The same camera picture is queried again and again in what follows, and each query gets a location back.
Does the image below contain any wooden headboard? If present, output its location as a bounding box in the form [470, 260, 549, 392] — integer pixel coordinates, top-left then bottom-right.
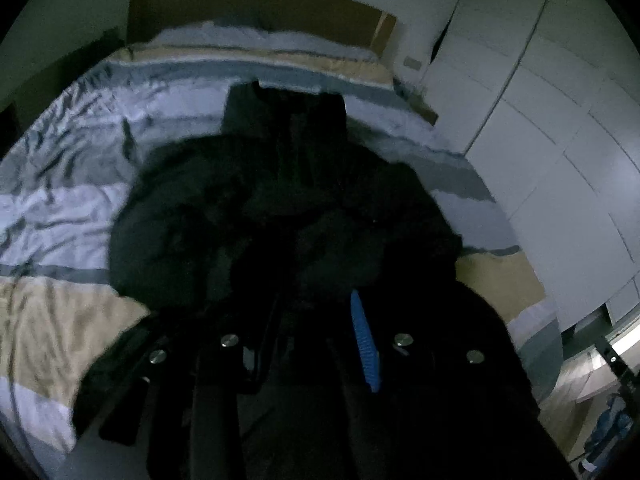
[127, 0, 398, 56]

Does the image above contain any black padded jacket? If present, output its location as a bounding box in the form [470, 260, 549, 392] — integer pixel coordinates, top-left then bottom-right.
[72, 80, 576, 480]

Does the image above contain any white wardrobe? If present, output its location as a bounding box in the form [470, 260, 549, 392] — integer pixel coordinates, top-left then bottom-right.
[417, 0, 640, 333]

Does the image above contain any black stand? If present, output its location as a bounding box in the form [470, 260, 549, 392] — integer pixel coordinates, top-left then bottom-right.
[594, 335, 640, 411]

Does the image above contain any white pillow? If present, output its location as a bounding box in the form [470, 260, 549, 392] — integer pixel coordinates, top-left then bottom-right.
[159, 22, 379, 61]

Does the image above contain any striped duvet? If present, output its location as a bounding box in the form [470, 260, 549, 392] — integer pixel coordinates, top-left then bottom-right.
[0, 22, 563, 480]

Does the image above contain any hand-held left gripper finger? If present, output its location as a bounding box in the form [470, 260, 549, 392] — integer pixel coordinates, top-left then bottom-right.
[330, 290, 506, 480]

